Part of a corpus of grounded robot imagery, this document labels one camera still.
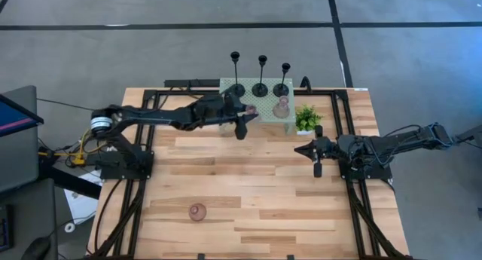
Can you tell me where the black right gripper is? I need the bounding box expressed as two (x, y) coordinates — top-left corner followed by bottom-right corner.
(293, 125), (343, 179)

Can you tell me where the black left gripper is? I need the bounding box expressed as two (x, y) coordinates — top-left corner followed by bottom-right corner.
(193, 93), (261, 141)

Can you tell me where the tall black candlestick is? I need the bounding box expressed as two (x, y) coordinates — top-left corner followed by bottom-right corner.
(228, 50), (246, 98)
(273, 62), (291, 98)
(251, 54), (269, 98)

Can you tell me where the green plant in white pot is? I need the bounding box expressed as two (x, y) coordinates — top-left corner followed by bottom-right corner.
(294, 104), (324, 136)

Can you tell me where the white paper sheet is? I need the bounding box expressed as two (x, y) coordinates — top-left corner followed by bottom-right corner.
(63, 168), (103, 226)

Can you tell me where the grey-backed computer monitor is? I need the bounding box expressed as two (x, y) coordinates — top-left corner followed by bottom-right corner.
(0, 85), (45, 195)

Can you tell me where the black desk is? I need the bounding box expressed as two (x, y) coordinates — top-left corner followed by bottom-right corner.
(0, 176), (59, 260)

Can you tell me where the black computer mouse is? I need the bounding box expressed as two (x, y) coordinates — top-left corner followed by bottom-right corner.
(21, 236), (53, 260)

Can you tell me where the black computer keyboard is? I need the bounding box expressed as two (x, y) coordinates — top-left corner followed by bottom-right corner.
(0, 205), (13, 252)

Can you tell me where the black aluminium rig frame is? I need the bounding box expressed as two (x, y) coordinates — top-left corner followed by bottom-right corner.
(84, 78), (415, 260)

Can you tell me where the yellow cable bundle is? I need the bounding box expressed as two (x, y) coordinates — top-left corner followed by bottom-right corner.
(37, 128), (110, 167)

